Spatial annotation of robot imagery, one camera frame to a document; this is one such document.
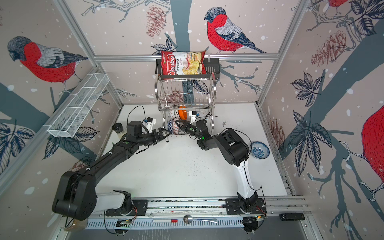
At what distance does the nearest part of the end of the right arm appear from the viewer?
79cm

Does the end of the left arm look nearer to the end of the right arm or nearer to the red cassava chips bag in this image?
the end of the right arm

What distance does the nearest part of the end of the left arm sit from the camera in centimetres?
67
